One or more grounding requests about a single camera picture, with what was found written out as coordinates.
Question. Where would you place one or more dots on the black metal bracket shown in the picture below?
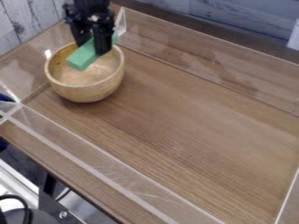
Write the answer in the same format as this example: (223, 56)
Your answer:
(53, 207)

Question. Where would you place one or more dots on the clear acrylic tray wall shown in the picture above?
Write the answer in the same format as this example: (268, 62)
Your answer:
(193, 144)

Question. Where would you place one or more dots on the black metal table leg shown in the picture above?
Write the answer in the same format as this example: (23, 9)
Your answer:
(50, 185)

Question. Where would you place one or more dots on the light wooden bowl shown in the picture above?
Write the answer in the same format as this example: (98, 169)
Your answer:
(93, 84)

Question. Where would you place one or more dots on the blue object at left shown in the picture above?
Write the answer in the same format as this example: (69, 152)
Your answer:
(6, 98)

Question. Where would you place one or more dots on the green rectangular block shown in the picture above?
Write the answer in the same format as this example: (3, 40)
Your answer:
(83, 57)

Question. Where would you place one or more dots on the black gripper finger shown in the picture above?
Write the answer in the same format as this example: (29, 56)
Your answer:
(81, 32)
(103, 34)

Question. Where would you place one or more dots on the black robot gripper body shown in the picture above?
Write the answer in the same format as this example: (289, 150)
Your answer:
(85, 13)

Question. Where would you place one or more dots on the white object at right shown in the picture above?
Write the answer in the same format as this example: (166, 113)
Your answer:
(294, 38)

